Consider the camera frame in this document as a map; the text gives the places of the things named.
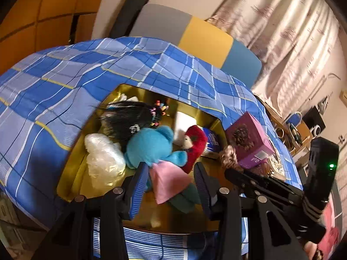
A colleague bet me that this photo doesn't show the blue teddy bear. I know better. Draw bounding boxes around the blue teddy bear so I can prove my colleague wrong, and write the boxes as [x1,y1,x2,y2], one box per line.
[123,125,188,170]

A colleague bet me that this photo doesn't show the brown scrunchie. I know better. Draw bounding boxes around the brown scrunchie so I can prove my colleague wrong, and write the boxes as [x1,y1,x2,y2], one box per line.
[219,145,243,171]

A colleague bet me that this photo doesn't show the red patterned clothing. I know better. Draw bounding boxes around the red patterned clothing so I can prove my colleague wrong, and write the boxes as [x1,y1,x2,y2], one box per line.
[304,195,342,260]

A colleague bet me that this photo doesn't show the woven wicker basket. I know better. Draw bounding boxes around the woven wicker basket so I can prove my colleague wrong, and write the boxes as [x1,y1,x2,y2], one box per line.
[249,141,286,182]

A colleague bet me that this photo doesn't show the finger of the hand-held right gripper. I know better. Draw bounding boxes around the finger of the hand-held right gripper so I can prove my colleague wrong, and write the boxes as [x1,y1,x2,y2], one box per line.
[224,169,305,209]

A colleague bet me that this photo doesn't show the black rolled mat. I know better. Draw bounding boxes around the black rolled mat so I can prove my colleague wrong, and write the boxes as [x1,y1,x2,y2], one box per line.
[110,0,151,38]

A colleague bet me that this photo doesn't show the dark green cloth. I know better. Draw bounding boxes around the dark green cloth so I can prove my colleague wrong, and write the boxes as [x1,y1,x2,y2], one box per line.
[167,184,202,214]

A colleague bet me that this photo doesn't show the purple cardboard box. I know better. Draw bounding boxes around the purple cardboard box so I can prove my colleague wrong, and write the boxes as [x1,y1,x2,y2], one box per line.
[225,112,275,170]

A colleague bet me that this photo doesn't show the wooden wardrobe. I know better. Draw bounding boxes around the wooden wardrobe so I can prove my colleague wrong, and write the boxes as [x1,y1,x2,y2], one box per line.
[0,0,111,76]

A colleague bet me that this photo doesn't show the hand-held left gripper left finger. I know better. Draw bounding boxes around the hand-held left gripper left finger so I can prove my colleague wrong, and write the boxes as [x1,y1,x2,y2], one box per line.
[35,162,150,260]

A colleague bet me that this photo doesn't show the blue plaid tablecloth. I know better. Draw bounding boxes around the blue plaid tablecloth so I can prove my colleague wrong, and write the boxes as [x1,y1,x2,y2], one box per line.
[0,36,303,260]

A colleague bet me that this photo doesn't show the wall pipe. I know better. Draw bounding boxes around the wall pipe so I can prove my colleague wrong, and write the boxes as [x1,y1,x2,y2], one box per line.
[306,73,340,101]

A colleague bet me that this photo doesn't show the red plush toy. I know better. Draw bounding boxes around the red plush toy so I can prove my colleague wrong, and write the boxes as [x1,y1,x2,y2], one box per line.
[180,125,209,174]

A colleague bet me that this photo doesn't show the black wig with colourful clips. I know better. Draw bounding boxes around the black wig with colourful clips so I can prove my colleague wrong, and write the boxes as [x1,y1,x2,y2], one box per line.
[96,100,170,148]

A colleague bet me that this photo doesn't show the pink cloth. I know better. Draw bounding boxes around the pink cloth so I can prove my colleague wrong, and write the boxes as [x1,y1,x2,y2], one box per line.
[149,160,194,205]

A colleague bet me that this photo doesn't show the beige patterned curtain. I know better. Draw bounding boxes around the beige patterned curtain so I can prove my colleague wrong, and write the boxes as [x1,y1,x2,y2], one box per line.
[206,0,340,114]

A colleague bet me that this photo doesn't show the blue packet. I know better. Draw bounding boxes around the blue packet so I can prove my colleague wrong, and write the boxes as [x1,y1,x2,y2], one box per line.
[202,127,221,153]

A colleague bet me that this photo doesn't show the black appliance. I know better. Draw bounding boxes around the black appliance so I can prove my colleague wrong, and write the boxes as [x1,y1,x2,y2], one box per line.
[302,107,326,136]

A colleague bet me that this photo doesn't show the wooden side desk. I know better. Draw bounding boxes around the wooden side desk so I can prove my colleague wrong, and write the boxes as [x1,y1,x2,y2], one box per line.
[255,95,309,158]

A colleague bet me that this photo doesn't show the white cloth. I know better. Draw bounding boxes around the white cloth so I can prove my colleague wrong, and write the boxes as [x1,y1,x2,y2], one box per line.
[108,93,139,105]

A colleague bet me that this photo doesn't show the gold rectangular tray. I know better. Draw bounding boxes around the gold rectangular tray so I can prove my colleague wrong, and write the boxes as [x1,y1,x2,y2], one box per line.
[56,84,246,233]

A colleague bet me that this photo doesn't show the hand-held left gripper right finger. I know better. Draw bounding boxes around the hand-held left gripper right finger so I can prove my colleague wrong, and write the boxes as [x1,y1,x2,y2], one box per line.
[193,162,309,260]

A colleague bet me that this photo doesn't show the white sponge block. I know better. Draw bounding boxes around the white sponge block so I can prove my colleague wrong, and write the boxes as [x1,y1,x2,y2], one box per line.
[173,111,198,145]

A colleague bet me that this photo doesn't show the blue bag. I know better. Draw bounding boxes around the blue bag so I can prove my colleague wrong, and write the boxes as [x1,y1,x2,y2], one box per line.
[286,112,302,128]

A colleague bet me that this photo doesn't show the clear plastic bag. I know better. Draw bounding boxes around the clear plastic bag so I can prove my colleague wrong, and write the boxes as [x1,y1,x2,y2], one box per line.
[84,133,126,187]

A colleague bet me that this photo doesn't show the grey yellow blue chair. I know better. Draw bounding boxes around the grey yellow blue chair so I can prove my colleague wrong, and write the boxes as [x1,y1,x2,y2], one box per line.
[127,4,263,87]

